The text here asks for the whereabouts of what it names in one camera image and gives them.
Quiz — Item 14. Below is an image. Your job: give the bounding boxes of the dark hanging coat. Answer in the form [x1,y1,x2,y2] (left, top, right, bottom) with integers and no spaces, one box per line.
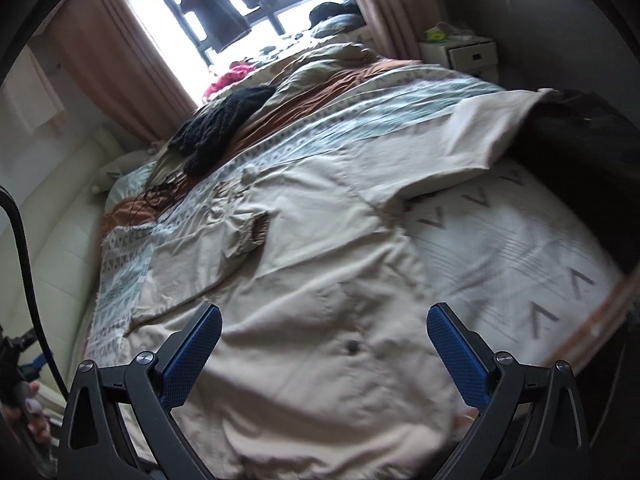
[170,0,253,53]

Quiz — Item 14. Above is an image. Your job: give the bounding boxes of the red cloth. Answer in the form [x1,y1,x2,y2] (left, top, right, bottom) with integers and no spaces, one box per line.
[202,62,256,98]

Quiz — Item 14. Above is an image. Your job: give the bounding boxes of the white hanging cloth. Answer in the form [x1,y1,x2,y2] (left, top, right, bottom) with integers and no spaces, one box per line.
[0,45,68,133]

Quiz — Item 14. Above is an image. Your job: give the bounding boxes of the dark pillows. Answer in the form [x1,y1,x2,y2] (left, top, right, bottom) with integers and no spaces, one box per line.
[307,2,366,38]

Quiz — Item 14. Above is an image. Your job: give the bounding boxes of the white padded headboard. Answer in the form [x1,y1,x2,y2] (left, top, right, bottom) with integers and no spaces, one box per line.
[0,125,126,391]

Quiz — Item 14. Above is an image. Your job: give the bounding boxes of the green item on nightstand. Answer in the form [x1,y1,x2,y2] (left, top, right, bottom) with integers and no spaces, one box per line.
[425,22,481,43]

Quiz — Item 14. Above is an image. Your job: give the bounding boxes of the window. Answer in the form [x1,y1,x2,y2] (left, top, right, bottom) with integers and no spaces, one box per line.
[107,0,361,106]

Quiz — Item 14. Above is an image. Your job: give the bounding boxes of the thin dark cable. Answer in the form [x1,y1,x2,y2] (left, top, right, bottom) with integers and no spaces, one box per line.
[117,160,226,231]

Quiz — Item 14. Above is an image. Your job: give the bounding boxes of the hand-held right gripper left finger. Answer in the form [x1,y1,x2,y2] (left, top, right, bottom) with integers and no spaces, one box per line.
[52,304,223,480]

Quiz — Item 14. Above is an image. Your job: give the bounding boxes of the pink curtain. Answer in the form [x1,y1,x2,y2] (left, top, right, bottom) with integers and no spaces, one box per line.
[47,0,201,146]
[340,0,448,61]

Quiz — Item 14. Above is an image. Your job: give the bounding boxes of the black bag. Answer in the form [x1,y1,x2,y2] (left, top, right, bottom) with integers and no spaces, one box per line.
[517,89,640,281]

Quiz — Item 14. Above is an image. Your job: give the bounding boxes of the white pillow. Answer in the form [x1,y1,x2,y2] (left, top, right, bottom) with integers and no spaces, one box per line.
[95,150,156,196]

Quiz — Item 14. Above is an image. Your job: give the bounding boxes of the black cable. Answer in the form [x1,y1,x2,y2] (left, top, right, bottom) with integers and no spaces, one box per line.
[0,185,68,396]

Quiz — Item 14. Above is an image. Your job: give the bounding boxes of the patterned blanket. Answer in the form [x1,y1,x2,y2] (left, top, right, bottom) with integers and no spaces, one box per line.
[87,57,631,376]

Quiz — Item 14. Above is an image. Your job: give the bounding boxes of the brown and beige duvet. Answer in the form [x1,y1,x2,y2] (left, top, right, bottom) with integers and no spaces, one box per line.
[100,42,426,241]

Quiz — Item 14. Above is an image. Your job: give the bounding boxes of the person's left hand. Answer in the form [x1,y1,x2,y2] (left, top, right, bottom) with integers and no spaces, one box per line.
[0,380,53,448]

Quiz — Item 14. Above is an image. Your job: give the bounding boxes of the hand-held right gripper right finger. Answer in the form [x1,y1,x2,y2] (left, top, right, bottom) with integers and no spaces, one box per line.
[426,302,593,480]

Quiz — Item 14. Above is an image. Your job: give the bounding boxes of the power strip with cables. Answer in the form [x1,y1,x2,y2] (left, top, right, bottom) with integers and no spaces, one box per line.
[419,40,501,81]

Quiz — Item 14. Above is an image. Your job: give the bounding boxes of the brown bed edge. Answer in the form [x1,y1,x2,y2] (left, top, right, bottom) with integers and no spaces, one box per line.
[550,260,640,373]

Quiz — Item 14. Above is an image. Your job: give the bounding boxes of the black knitted garment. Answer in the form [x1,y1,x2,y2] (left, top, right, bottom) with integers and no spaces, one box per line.
[167,85,278,178]

